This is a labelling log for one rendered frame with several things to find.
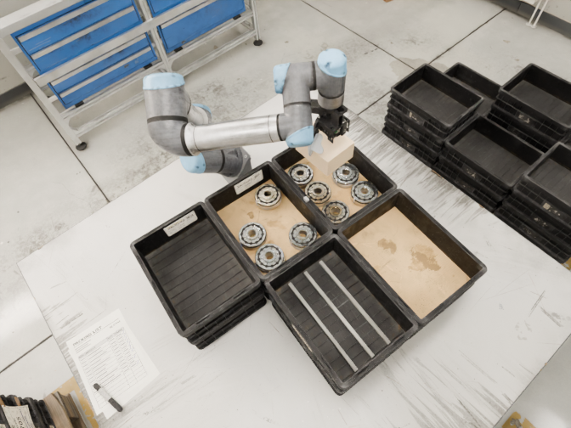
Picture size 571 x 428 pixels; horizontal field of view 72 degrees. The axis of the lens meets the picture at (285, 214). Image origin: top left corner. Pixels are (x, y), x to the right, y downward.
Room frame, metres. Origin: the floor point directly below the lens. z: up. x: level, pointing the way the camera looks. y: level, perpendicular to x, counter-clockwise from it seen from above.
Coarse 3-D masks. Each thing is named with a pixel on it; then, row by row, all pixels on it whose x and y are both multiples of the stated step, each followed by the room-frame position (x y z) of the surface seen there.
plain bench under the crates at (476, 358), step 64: (128, 192) 1.06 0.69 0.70; (192, 192) 1.01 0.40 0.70; (448, 192) 0.84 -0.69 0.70; (64, 256) 0.77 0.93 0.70; (128, 256) 0.73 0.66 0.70; (512, 256) 0.52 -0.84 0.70; (64, 320) 0.50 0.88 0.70; (128, 320) 0.47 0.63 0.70; (256, 320) 0.40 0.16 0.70; (448, 320) 0.32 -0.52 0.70; (512, 320) 0.29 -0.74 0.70; (192, 384) 0.22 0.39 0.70; (256, 384) 0.19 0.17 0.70; (320, 384) 0.16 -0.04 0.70; (384, 384) 0.14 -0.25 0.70; (448, 384) 0.11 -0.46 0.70; (512, 384) 0.09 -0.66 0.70
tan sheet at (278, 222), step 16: (224, 208) 0.82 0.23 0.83; (240, 208) 0.81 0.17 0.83; (256, 208) 0.80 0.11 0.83; (288, 208) 0.78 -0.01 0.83; (240, 224) 0.74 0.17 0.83; (272, 224) 0.72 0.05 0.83; (288, 224) 0.71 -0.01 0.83; (272, 240) 0.65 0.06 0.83; (288, 240) 0.64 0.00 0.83; (272, 256) 0.59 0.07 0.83; (288, 256) 0.58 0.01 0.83
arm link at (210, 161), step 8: (208, 152) 1.02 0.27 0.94; (216, 152) 1.04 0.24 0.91; (184, 160) 1.01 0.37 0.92; (192, 160) 0.98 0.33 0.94; (200, 160) 0.98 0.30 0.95; (208, 160) 0.99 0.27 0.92; (216, 160) 1.01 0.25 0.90; (184, 168) 0.99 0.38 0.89; (192, 168) 0.97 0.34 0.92; (200, 168) 0.96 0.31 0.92; (208, 168) 0.98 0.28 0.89; (216, 168) 0.99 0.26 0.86
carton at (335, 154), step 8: (344, 136) 0.85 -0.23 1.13; (328, 144) 0.82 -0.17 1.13; (336, 144) 0.82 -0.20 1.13; (344, 144) 0.81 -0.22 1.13; (352, 144) 0.81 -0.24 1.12; (304, 152) 0.85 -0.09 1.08; (328, 152) 0.79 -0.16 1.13; (336, 152) 0.79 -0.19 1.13; (344, 152) 0.79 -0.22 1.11; (352, 152) 0.82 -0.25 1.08; (312, 160) 0.81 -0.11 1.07; (320, 160) 0.78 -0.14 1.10; (328, 160) 0.76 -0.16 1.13; (336, 160) 0.78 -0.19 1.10; (344, 160) 0.80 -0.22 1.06; (320, 168) 0.78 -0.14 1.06; (328, 168) 0.75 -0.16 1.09; (336, 168) 0.78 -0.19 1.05
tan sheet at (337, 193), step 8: (304, 160) 1.00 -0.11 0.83; (288, 168) 0.97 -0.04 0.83; (312, 168) 0.96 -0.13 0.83; (320, 176) 0.91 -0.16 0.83; (328, 176) 0.91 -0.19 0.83; (360, 176) 0.89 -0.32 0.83; (328, 184) 0.87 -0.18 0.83; (336, 192) 0.83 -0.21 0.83; (344, 192) 0.82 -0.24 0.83; (344, 200) 0.78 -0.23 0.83; (320, 208) 0.76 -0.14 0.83; (352, 208) 0.75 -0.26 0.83; (360, 208) 0.74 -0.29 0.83
